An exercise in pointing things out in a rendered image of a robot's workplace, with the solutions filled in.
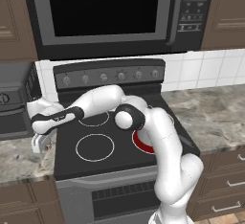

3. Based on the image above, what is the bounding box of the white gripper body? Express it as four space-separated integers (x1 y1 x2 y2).
31 131 56 154

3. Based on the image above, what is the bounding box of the red saucepan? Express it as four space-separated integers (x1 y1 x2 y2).
131 128 157 155

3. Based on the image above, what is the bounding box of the dark grey toaster oven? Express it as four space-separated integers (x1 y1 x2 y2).
0 62 43 142

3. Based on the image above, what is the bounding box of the black stove with hob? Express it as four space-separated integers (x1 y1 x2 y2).
52 58 202 224

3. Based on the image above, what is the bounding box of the brown base cupboard door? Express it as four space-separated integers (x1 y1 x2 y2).
0 178 66 224

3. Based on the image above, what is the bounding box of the black microwave oven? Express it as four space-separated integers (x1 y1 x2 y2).
21 0 216 61

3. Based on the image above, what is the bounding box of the brown drawer front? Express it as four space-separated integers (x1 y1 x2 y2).
195 169 245 201
190 192 245 222
201 150 245 175

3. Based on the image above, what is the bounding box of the brown wall cupboard door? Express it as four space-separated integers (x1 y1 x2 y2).
200 0 245 52
0 0 39 62

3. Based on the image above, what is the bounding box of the grey microwave door handle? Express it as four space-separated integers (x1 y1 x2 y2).
167 0 187 46

